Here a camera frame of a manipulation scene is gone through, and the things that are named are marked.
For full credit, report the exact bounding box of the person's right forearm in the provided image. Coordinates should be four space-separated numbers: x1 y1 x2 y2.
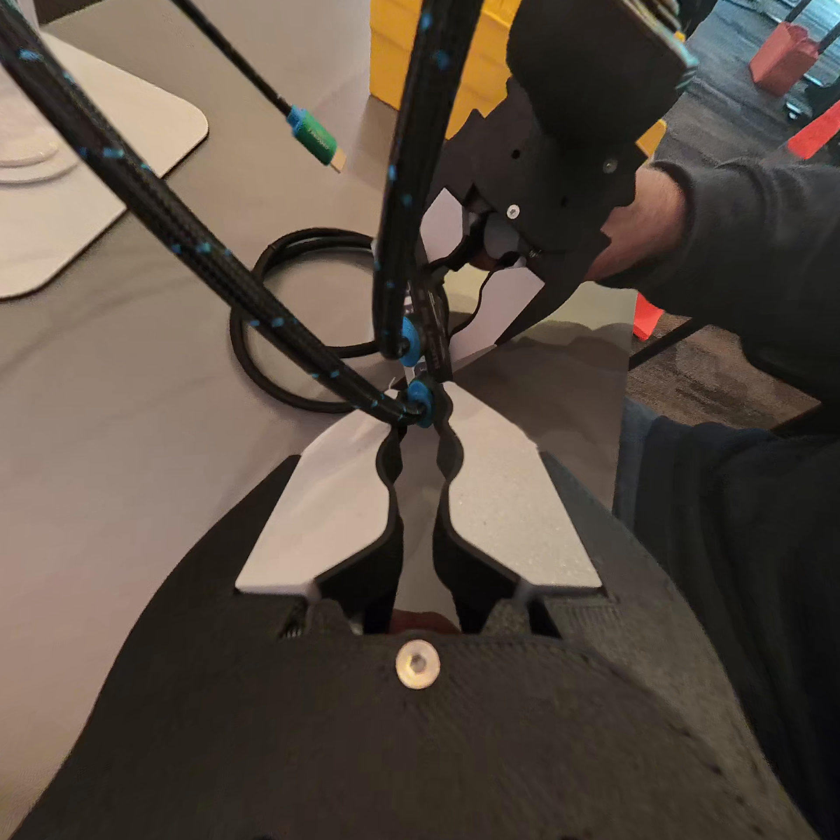
637 155 840 410

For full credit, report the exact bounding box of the black hdmi switch box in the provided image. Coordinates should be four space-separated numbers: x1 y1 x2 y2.
230 227 454 416

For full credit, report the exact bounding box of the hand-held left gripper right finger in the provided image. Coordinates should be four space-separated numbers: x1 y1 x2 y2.
434 388 602 602

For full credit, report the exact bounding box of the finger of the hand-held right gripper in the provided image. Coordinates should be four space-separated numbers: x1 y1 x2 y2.
418 191 493 296
453 256 552 355

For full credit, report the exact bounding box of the orange cone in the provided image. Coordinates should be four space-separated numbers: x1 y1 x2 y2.
633 292 665 340

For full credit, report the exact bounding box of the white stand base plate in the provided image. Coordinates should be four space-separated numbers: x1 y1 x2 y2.
0 33 211 300

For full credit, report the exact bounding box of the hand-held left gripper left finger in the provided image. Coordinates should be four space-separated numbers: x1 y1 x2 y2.
237 407 401 598

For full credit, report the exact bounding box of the yellow plastic bin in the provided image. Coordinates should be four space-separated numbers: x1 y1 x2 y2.
371 0 668 161

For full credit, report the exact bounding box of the person's right hand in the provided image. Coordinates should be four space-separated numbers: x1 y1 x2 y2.
588 164 690 283

